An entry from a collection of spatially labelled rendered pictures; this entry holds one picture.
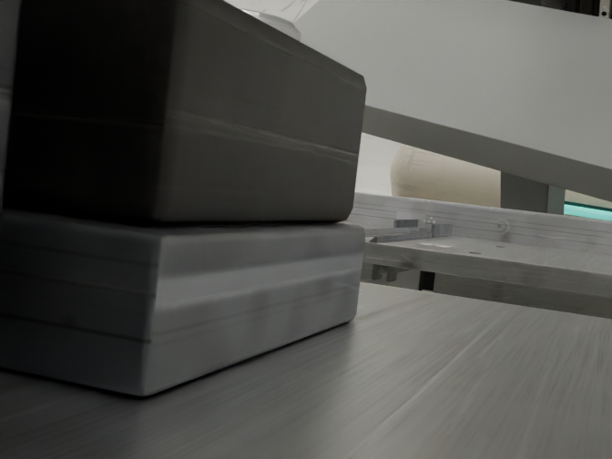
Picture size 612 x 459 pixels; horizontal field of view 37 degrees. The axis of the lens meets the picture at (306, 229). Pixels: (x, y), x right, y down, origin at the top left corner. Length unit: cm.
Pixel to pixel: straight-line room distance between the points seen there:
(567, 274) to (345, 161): 27
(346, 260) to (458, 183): 121
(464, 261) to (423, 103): 53
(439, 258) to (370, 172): 138
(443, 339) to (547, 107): 77
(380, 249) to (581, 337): 24
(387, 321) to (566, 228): 44
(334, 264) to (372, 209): 47
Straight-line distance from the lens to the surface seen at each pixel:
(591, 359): 17
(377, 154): 184
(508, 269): 42
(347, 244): 16
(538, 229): 61
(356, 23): 108
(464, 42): 103
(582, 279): 42
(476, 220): 61
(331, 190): 15
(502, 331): 18
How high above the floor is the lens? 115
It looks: 42 degrees down
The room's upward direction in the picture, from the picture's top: 11 degrees counter-clockwise
